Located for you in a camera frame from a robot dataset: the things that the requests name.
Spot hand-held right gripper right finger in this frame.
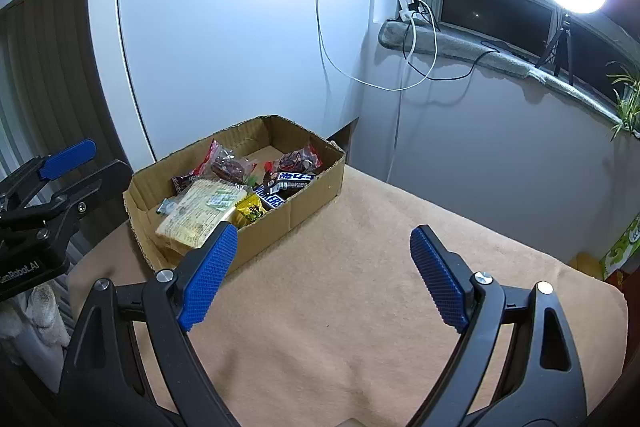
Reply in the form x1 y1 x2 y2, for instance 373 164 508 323
410 224 586 427

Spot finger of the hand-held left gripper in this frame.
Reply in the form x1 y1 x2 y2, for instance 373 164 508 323
0 159 132 233
0 139 97 210

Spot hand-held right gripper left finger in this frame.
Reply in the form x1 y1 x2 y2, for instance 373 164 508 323
57 222 241 427

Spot large clear cracker packet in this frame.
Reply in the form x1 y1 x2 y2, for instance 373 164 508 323
155 179 248 253

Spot yellow snack packet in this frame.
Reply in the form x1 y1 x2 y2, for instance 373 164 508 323
234 193 266 228

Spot black white candy packet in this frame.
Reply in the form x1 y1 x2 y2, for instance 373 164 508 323
172 174 201 195

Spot brown chocolate bar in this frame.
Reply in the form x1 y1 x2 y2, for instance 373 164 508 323
252 186 287 210
264 171 318 192

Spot clear red date packet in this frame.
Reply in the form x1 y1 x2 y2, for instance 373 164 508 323
194 139 251 184

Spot brown cardboard box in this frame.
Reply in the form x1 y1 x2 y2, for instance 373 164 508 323
123 114 347 273

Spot clear green jelly packet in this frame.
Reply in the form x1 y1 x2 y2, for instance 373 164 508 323
245 161 277 186

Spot dark snack packet red ends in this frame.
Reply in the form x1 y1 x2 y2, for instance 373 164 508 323
275 143 321 172

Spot white fluffy towel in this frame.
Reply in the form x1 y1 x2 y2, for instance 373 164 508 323
0 282 71 350

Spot green printed carton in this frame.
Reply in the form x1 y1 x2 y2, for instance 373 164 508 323
600 212 640 280

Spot white wardrobe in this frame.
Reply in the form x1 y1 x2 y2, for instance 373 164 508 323
87 0 373 168

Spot potted spider plant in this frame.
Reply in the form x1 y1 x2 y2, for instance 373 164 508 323
605 62 640 142

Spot white power strip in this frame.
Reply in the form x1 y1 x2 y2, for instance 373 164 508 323
397 0 431 22

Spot white power cord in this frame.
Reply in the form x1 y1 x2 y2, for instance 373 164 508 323
387 19 418 188

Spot black cable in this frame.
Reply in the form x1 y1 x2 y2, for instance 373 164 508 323
425 39 501 82

